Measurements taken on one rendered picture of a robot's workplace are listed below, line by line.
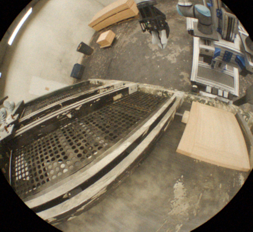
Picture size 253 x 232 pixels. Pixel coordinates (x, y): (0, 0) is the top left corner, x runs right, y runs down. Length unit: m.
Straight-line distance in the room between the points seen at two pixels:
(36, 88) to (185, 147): 3.73
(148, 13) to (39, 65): 4.91
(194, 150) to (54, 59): 5.18
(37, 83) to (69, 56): 2.36
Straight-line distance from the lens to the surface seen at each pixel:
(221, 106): 0.80
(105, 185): 0.21
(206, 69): 1.66
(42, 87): 3.67
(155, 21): 0.36
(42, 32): 5.47
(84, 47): 4.36
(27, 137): 0.59
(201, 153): 0.37
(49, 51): 5.15
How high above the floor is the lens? 1.64
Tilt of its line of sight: 53 degrees down
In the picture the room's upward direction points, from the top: 76 degrees counter-clockwise
